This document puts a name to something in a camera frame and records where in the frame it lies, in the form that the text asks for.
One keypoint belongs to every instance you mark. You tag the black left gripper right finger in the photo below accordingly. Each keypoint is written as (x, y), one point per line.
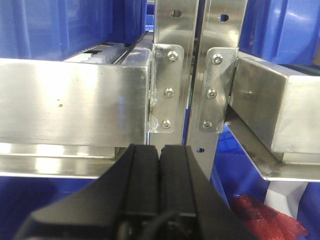
(194, 209)

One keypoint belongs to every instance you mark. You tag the blue plastic bin lower right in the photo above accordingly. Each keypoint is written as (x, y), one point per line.
(233, 174)

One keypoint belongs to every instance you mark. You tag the right steel upright post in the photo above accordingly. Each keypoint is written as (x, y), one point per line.
(220, 29)

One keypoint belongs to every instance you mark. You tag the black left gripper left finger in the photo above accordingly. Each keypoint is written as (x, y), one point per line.
(128, 189)

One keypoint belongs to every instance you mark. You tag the blue plastic bin upper right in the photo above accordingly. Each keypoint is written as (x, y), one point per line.
(285, 32)

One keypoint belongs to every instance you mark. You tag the left steel shelf beam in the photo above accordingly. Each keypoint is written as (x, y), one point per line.
(67, 119)

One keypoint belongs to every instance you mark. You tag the blue plastic bin upper left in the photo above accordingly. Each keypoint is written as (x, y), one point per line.
(58, 29)

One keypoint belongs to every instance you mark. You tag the right steel shelf beam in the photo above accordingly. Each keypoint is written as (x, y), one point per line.
(274, 113)

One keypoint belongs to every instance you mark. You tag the blue plastic bin lower left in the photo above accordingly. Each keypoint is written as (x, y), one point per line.
(19, 196)

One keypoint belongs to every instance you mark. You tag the steel shelf beam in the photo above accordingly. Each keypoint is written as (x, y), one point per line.
(274, 113)
(67, 119)

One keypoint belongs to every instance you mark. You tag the red foam mesh packaging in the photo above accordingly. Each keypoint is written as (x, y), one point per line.
(265, 222)

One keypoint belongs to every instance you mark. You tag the blue plastic bin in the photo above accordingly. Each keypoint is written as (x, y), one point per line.
(233, 174)
(19, 196)
(58, 29)
(285, 32)

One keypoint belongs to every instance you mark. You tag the left steel upright post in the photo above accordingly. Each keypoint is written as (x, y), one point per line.
(172, 50)

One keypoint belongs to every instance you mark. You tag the steel upright post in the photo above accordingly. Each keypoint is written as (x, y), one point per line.
(172, 50)
(220, 29)

